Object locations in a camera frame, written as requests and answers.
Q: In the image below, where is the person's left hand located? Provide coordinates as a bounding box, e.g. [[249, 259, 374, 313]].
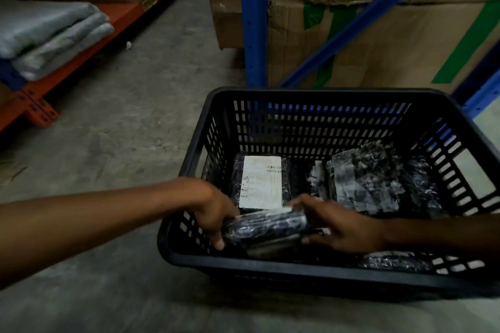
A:
[[169, 177, 240, 251]]

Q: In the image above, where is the person's right hand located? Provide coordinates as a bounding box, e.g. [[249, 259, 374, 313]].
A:
[[286, 193, 387, 255]]

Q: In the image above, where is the black plastic packet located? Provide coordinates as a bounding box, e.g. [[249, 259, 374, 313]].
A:
[[221, 206, 313, 247]]

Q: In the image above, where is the person's left forearm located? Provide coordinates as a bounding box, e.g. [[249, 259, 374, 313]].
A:
[[0, 180, 184, 290]]

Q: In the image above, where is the person's right forearm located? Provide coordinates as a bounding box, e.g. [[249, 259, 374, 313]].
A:
[[381, 213, 500, 263]]

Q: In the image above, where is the black plastic basket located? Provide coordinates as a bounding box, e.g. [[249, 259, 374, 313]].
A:
[[157, 87, 500, 302]]

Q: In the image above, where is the small black white packet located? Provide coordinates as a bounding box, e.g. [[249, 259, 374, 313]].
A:
[[307, 160, 329, 201]]

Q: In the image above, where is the black packet with white label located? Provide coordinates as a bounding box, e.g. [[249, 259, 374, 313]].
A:
[[230, 152, 293, 213]]

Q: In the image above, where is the black white patterned packet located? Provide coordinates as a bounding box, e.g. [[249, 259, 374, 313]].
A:
[[327, 142, 407, 215]]

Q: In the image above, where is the dark glossy packet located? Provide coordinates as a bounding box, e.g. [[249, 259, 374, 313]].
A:
[[357, 252, 434, 272]]

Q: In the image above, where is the dark patterned plastic packet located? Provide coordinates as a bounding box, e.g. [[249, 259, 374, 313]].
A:
[[402, 156, 446, 218]]

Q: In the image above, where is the cardboard box with green tape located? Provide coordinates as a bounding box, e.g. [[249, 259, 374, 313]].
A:
[[267, 0, 500, 94]]

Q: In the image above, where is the tall taped cardboard box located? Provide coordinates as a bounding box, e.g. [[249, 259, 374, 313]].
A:
[[202, 0, 246, 51]]

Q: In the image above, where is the orange metal shelf rack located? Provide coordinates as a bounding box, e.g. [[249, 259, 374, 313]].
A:
[[0, 0, 208, 132]]

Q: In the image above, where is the grey folded cloth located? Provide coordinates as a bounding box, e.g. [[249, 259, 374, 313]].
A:
[[11, 22, 115, 82], [0, 0, 110, 59]]

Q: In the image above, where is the blue metal rack frame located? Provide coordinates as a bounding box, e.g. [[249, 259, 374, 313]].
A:
[[237, 0, 500, 119]]

